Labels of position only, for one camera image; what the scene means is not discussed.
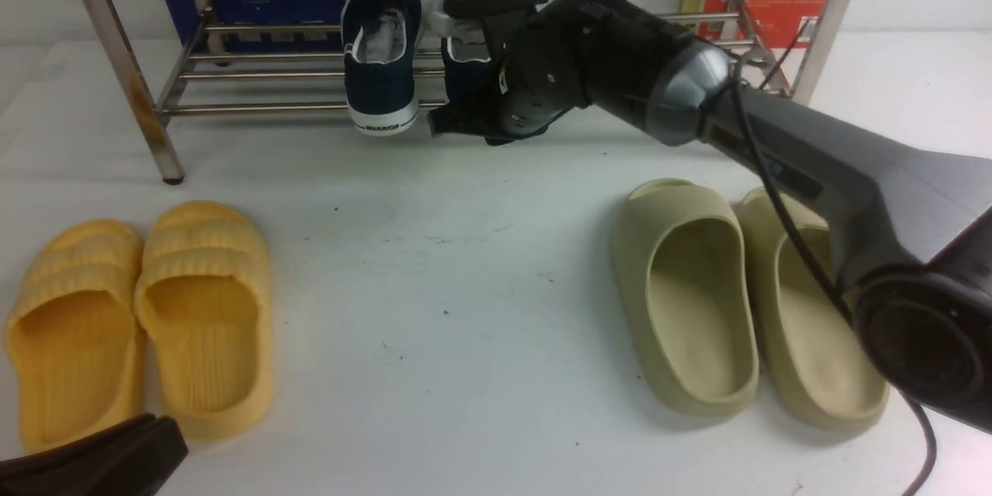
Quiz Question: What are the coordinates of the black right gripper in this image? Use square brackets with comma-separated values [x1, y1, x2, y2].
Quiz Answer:
[428, 0, 667, 146]

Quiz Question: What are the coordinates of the navy canvas shoe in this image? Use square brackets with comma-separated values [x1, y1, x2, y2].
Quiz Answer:
[427, 0, 491, 102]
[340, 0, 425, 136]

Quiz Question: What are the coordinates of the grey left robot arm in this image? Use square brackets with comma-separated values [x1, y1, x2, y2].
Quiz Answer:
[1, 412, 189, 495]

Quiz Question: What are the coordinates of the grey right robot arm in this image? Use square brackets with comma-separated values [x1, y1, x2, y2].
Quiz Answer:
[426, 0, 990, 432]

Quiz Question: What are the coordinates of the blue box behind rack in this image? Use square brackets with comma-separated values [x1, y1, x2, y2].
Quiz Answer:
[164, 0, 345, 53]

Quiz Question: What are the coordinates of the stainless steel shoe rack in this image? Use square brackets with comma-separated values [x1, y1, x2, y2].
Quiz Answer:
[82, 0, 851, 185]

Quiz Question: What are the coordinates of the left olive foam slipper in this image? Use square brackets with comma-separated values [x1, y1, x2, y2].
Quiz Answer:
[610, 178, 760, 421]

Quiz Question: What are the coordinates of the olive foam slipper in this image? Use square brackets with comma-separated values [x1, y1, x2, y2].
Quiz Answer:
[610, 178, 760, 421]
[735, 188, 890, 433]

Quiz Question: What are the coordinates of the right yellow slipper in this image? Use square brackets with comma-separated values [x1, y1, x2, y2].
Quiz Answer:
[133, 201, 274, 440]

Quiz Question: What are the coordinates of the yellow slipper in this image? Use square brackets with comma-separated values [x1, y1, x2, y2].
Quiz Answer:
[3, 219, 146, 453]
[133, 201, 274, 440]

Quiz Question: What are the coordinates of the right olive foam slipper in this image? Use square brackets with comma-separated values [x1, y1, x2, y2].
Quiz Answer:
[735, 188, 890, 433]

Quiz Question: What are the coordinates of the left yellow slipper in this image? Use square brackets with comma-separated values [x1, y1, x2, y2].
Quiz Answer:
[3, 219, 146, 453]

